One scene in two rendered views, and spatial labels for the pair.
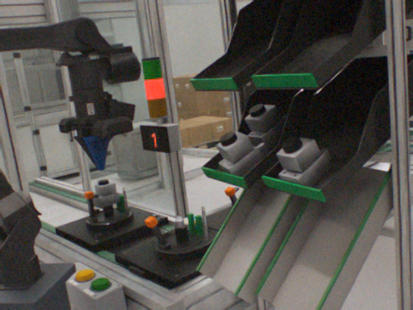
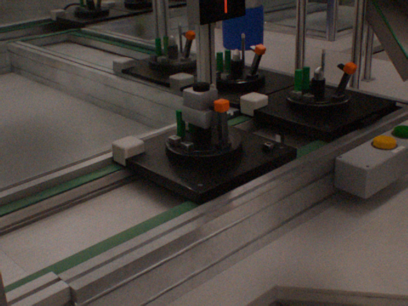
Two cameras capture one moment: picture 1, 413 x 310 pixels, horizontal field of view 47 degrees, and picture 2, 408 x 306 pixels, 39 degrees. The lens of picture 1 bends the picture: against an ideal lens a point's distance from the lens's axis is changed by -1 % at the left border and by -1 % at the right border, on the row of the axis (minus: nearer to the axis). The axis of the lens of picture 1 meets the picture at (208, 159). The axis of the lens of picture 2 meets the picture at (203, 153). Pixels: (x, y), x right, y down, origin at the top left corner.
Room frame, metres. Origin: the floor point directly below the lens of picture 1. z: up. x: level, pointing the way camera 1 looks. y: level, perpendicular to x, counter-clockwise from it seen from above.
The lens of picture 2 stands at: (1.35, 1.27, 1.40)
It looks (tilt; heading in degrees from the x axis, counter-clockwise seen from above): 24 degrees down; 268
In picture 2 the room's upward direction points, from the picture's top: 2 degrees counter-clockwise
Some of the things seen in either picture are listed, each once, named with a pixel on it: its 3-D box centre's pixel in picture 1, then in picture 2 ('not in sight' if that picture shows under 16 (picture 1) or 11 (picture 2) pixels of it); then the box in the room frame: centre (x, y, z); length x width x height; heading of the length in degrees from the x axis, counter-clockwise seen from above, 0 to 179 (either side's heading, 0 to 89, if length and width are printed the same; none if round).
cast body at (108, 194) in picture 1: (108, 191); (198, 101); (1.32, 0.30, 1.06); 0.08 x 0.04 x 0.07; 130
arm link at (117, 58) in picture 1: (102, 54); not in sight; (0.92, 0.17, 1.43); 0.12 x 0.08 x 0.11; 125
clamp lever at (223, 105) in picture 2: (93, 204); (219, 120); (1.29, 0.34, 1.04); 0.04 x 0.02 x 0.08; 130
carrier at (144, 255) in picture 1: (181, 231); (317, 84); (1.06, 0.08, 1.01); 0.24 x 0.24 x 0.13; 40
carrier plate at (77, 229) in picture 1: (110, 224); (204, 154); (1.32, 0.30, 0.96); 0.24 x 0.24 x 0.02; 40
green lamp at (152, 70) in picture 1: (152, 69); not in sight; (1.28, 0.12, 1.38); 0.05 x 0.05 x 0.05
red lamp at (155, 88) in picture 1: (155, 88); not in sight; (1.28, 0.12, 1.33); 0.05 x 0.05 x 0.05
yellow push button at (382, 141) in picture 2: (85, 277); (384, 144); (0.98, 0.30, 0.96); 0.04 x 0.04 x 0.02
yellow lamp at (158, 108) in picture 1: (157, 107); not in sight; (1.28, 0.12, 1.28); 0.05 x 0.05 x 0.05
